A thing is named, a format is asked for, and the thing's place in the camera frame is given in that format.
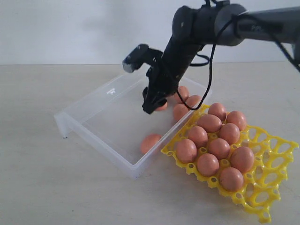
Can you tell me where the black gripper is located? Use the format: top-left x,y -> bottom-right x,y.
142,63 -> 182,114

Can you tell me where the clear plastic bin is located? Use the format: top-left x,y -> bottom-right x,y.
53,70 -> 213,180

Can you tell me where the yellow plastic egg tray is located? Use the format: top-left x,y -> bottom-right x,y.
161,105 -> 299,223

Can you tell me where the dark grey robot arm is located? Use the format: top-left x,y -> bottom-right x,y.
139,1 -> 300,114

